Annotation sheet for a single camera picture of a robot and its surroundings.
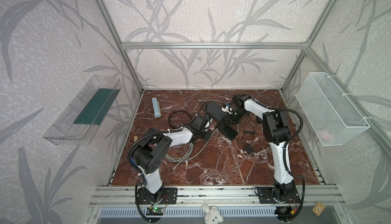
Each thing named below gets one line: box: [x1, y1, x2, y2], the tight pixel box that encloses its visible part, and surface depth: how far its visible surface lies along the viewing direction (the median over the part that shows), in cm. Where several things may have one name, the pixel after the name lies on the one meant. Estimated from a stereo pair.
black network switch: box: [216, 122, 239, 142], surface depth 98 cm
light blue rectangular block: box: [151, 96, 162, 118], surface depth 106 cm
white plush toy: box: [201, 203, 224, 224], surface depth 67 cm
